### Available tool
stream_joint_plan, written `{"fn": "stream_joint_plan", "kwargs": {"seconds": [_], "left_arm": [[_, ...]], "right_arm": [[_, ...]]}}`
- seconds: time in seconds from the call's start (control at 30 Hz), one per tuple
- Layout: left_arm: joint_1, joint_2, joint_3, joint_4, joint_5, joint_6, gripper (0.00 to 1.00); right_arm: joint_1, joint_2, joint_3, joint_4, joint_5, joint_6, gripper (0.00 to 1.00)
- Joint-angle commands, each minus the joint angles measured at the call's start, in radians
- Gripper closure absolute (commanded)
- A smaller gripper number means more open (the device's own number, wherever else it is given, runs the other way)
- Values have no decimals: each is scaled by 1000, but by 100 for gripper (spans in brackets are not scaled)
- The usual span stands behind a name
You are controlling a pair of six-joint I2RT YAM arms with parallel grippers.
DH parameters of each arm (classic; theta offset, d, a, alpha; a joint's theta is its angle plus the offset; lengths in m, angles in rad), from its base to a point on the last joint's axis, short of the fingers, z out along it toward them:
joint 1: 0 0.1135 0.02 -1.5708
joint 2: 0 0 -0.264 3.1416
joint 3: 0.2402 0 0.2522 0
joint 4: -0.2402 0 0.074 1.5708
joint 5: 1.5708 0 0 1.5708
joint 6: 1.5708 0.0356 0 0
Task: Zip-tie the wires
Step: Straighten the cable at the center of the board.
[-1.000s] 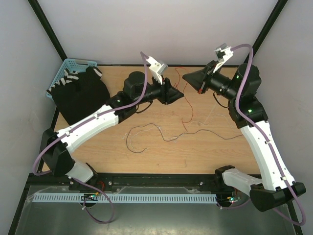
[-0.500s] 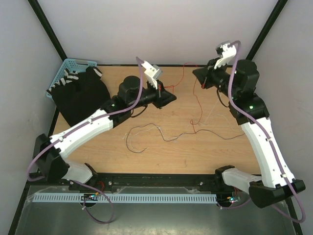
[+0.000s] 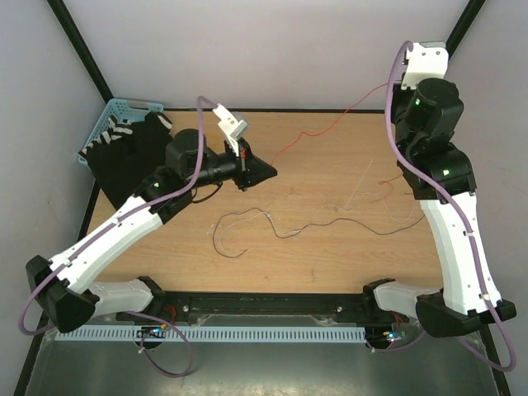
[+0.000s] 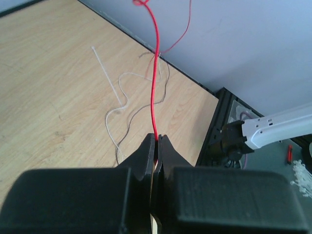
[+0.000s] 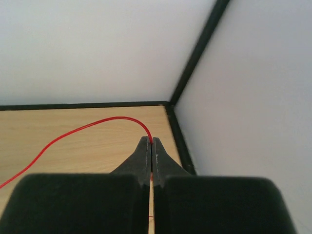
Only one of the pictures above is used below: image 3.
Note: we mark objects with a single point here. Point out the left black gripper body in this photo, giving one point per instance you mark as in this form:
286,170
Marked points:
238,169

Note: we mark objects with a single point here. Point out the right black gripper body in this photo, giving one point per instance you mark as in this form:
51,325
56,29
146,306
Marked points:
401,101

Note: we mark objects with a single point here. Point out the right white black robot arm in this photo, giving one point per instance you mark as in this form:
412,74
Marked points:
425,120

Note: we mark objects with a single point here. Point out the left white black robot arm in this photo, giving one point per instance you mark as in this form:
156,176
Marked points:
65,285

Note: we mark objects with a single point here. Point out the white zip tie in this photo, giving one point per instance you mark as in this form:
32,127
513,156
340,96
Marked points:
358,184

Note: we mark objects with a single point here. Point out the black striped cloth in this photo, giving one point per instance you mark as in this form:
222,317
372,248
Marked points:
126,153

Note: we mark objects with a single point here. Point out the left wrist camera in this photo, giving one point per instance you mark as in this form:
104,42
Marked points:
232,125

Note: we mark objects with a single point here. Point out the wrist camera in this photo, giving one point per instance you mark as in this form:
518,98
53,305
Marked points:
424,60
232,125

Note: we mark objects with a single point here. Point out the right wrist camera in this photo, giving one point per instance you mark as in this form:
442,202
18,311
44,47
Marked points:
424,60

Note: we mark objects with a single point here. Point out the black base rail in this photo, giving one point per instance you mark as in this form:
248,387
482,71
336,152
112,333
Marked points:
345,308

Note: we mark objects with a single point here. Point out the light blue slotted cable duct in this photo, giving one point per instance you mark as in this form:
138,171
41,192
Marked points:
123,333

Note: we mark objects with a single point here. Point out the black enclosure frame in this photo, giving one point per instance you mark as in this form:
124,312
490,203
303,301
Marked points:
421,111

